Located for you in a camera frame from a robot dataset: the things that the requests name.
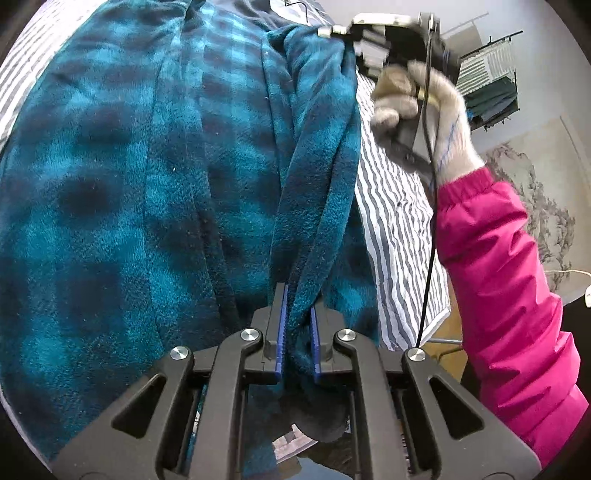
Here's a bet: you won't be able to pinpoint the striped towel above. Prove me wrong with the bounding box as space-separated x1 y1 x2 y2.
457 44 516 96

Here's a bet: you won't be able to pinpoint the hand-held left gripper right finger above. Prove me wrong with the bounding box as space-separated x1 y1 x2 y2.
309 305 542 480

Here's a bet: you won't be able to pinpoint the dark hanging clothes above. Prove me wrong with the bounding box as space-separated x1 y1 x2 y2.
464 78 520 131

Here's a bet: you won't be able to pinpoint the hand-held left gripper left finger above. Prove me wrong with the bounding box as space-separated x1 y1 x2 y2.
52 282 290 480

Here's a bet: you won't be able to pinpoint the teal plaid fleece jacket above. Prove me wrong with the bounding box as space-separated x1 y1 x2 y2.
0 0 382 479

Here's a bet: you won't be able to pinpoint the person's right hand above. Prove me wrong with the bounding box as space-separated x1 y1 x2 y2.
370 61 485 189

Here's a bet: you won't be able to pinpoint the black clothes rack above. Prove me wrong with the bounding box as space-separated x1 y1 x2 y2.
455 30 525 133

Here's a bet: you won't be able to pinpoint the person's right forearm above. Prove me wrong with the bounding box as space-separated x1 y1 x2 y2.
435 166 590 472

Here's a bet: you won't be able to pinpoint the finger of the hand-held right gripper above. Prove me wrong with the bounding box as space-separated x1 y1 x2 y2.
318 25 358 43

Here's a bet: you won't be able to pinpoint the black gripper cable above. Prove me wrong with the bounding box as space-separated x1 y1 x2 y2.
414 13 440 350

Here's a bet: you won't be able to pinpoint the grey striped bed sheet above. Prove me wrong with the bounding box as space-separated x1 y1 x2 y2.
0 0 454 352

